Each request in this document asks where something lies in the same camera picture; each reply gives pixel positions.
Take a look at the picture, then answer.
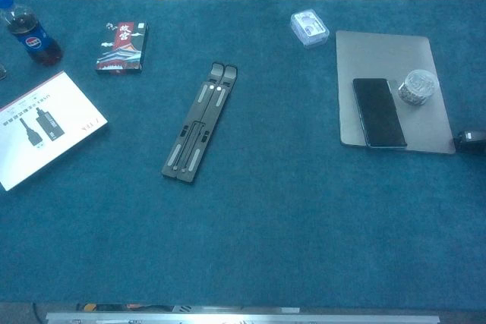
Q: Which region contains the black folding laptop stand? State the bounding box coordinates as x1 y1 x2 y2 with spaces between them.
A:
161 61 239 186

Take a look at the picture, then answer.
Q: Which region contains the silver closed laptop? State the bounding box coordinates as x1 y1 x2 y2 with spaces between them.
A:
335 30 456 156

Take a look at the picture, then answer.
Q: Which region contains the blue felt table cover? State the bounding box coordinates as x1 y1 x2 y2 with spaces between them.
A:
0 0 486 310

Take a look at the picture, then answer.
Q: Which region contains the clear plastic case purple insert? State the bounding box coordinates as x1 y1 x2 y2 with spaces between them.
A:
290 9 330 50

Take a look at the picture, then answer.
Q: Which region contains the black smartphone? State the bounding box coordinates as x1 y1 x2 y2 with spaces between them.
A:
352 77 408 149

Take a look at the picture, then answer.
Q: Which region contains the red black palace print box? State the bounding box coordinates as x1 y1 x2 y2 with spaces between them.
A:
94 20 150 75

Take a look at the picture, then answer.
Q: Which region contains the clear round jar of clips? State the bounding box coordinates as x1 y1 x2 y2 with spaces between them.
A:
397 69 440 108

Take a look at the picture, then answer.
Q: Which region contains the black power adapter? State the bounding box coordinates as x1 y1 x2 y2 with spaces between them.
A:
453 129 486 156

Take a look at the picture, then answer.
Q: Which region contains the Pepsi cola bottle blue cap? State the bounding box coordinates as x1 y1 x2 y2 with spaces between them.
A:
0 0 64 67

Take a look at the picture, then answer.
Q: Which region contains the aluminium frame rail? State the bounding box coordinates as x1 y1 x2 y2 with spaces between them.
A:
45 311 441 324

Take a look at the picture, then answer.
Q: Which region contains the white USB cable product box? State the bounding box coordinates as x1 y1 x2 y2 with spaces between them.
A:
0 70 109 192

